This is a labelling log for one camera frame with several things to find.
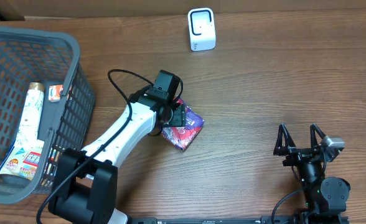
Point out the red purple pad pack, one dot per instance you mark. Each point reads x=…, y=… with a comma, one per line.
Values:
x=181, y=137

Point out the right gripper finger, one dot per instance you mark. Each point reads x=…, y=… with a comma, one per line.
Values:
x=314, y=130
x=284, y=143

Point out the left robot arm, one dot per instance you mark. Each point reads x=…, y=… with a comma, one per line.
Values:
x=85, y=181

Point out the white tube gold cap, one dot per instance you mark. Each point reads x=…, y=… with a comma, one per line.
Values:
x=30, y=118

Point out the yellow snack bag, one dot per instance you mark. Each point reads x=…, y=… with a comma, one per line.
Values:
x=22, y=161

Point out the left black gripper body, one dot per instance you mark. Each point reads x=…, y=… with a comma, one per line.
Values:
x=177, y=116

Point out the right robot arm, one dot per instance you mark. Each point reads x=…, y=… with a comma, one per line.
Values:
x=325, y=197

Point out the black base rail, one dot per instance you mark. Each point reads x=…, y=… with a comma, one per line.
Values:
x=260, y=220

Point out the orange Kleenex tissue pack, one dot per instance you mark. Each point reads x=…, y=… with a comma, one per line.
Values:
x=55, y=93

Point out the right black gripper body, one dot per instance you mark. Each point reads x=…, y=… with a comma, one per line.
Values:
x=298, y=155

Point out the grey plastic basket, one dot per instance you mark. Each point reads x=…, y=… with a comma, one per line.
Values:
x=49, y=58

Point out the white barcode scanner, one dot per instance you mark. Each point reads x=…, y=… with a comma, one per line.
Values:
x=202, y=33

